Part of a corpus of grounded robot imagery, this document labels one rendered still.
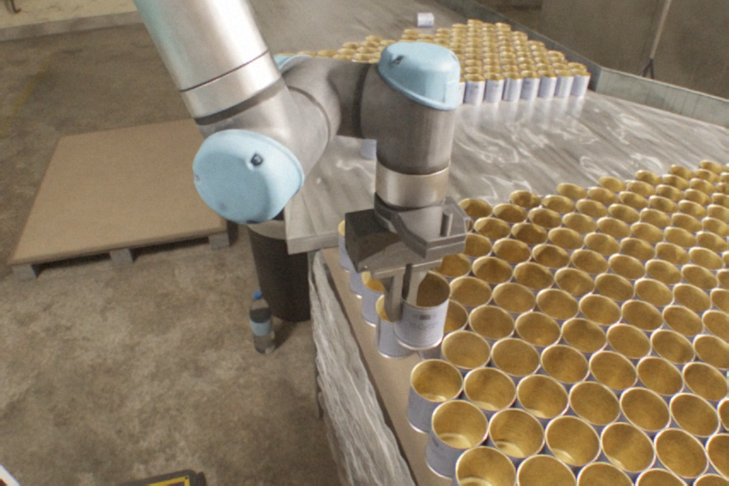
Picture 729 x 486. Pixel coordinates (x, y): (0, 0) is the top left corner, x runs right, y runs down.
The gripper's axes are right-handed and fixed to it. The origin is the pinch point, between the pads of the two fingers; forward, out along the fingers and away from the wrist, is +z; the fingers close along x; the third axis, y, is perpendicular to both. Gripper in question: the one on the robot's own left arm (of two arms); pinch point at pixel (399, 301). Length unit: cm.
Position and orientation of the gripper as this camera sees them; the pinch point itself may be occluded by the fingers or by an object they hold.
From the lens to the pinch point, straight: 62.7
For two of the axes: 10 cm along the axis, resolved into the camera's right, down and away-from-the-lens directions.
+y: -3.1, -5.4, 7.8
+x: -9.5, 1.5, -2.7
